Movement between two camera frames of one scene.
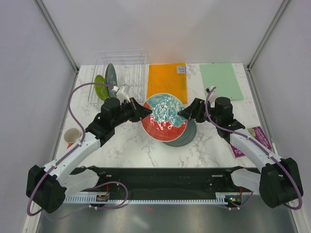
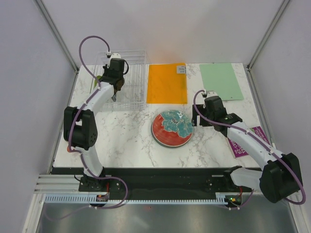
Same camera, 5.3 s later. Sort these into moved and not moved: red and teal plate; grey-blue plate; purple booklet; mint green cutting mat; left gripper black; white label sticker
Moved: left gripper black; red and teal plate; grey-blue plate
Not moved: mint green cutting mat; purple booklet; white label sticker
